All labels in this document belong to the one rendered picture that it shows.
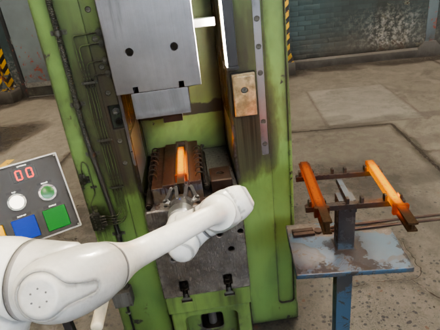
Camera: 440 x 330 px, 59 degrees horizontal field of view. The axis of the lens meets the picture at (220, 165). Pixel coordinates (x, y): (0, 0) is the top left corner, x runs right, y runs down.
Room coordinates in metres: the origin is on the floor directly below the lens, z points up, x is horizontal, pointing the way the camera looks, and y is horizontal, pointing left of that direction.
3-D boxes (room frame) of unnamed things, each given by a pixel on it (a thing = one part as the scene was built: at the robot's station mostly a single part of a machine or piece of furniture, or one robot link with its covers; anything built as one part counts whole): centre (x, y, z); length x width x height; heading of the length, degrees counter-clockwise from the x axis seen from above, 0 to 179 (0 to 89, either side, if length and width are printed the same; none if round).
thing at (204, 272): (1.57, 0.13, 0.69); 0.56 x 0.38 x 0.45; 3
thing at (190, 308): (1.57, 0.13, 0.23); 0.55 x 0.37 x 0.47; 3
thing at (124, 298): (1.45, 0.54, 0.36); 0.09 x 0.07 x 0.12; 93
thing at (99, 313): (1.24, 0.52, 0.62); 0.44 x 0.05 x 0.05; 3
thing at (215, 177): (1.41, 0.00, 0.95); 0.12 x 0.08 x 0.06; 3
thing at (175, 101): (1.56, 0.19, 1.32); 0.42 x 0.20 x 0.10; 3
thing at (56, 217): (1.17, 0.59, 1.01); 0.07 x 0.05 x 0.07; 118
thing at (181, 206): (1.06, 0.14, 1.01); 0.09 x 0.06 x 0.09; 92
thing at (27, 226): (1.13, 0.68, 1.01); 0.07 x 0.05 x 0.07; 118
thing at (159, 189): (1.56, 0.19, 0.96); 0.42 x 0.20 x 0.09; 3
